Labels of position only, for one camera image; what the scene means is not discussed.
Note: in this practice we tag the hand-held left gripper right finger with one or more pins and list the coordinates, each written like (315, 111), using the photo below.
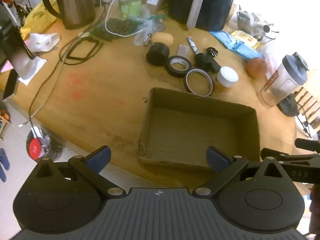
(217, 158)

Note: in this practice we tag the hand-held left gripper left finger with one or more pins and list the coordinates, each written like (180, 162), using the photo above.
(100, 156)

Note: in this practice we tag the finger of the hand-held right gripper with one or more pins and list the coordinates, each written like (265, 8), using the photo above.
(308, 145)
(275, 154)

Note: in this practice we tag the tan phone stand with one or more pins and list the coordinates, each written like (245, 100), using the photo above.
(162, 38)

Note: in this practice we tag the wooden slatted chair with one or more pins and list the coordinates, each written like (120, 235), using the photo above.
(307, 105)

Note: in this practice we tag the black trash bin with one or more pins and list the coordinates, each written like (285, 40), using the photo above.
(53, 147)

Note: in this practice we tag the clear shaker bottle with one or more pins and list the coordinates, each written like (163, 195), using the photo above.
(282, 80)

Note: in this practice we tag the thin dark tape roll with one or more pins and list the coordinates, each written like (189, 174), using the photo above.
(212, 83)

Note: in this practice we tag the white jar lid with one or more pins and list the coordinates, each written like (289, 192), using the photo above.
(227, 76)

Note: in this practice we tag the brown round fruit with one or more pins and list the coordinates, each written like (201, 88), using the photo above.
(256, 67)

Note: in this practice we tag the blue slippers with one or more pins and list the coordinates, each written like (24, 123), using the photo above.
(3, 158)

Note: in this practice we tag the white plastic bag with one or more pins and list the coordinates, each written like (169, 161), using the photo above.
(271, 55)

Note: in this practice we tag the wide black tape roll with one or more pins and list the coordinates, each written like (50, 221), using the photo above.
(171, 70)

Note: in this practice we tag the small black knob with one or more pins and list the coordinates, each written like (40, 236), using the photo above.
(212, 51)

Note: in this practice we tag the small clear plastic packet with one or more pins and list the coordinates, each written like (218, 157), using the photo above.
(183, 50)

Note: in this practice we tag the black cylinder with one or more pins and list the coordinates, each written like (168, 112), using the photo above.
(157, 53)

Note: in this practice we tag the black device on white stand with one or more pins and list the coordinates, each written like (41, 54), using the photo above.
(23, 63)

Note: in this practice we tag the yellow wet wipes pack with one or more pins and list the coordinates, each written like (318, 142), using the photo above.
(246, 38)

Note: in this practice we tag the silver carabiner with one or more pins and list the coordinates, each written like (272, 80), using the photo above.
(147, 40)

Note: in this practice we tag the silver metal tube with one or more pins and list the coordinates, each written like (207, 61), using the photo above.
(265, 27)

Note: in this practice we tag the white face mask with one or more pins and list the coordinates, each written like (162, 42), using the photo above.
(42, 42)

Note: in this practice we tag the pink paper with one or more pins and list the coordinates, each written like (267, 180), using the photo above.
(5, 67)

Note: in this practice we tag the bag of dark green cookies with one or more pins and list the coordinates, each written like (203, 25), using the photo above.
(117, 27)

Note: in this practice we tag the clear plastic bag of seeds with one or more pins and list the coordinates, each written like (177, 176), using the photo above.
(150, 26)

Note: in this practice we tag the green label jar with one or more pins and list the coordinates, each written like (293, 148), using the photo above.
(130, 8)

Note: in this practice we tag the yellow plastic bag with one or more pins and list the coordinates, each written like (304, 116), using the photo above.
(37, 17)

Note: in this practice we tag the steel electric kettle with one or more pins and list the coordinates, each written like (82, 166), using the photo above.
(75, 5)

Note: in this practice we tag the black air fryer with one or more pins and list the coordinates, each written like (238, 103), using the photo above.
(212, 5)

